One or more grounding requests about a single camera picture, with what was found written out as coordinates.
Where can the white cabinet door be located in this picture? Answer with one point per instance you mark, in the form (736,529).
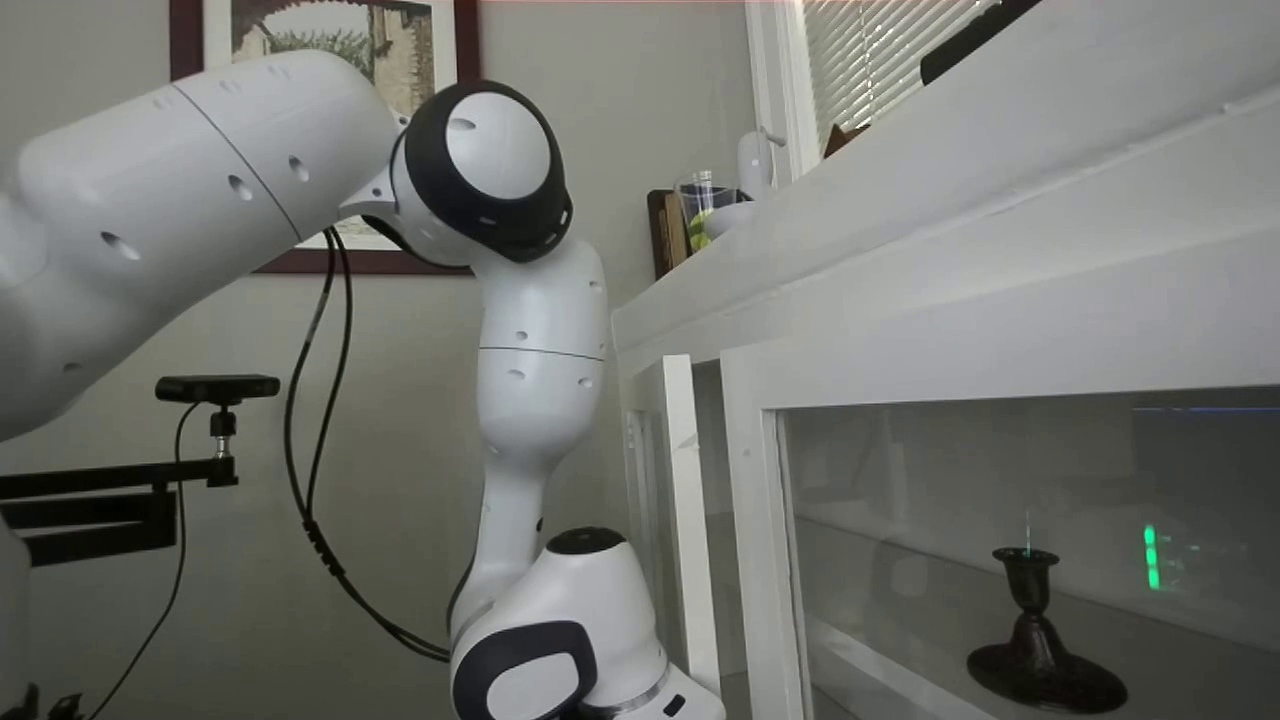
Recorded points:
(870,521)

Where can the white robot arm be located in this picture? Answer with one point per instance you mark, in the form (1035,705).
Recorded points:
(124,216)

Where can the white built-in cabinet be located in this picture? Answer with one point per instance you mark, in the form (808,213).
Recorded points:
(1094,194)

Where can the wooden boards leaning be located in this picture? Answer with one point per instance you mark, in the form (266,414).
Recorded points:
(667,221)

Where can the clear glass cup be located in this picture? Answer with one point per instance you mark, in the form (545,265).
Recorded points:
(700,198)

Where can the white soap dispenser bottle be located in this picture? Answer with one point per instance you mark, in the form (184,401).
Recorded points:
(755,167)

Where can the white window blinds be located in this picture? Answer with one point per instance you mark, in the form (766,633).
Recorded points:
(866,52)

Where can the black candle holder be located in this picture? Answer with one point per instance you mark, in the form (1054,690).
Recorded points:
(1035,665)

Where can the framed wall picture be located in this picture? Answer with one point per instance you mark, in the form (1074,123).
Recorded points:
(315,93)

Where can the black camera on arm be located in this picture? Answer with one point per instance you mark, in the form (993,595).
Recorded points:
(214,391)

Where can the black camera stand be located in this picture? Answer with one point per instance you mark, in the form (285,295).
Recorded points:
(92,515)

